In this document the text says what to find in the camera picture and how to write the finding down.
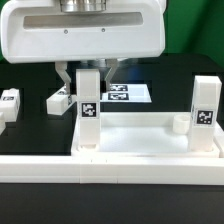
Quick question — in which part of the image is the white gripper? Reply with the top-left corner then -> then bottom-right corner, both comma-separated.
0,0 -> 166,95

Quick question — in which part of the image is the white desk top tray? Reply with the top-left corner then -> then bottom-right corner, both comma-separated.
71,112 -> 220,158

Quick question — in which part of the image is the white L-shaped fence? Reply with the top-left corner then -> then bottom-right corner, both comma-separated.
0,124 -> 224,185

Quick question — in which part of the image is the white marker base plate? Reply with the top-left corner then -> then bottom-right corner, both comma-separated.
101,84 -> 152,103

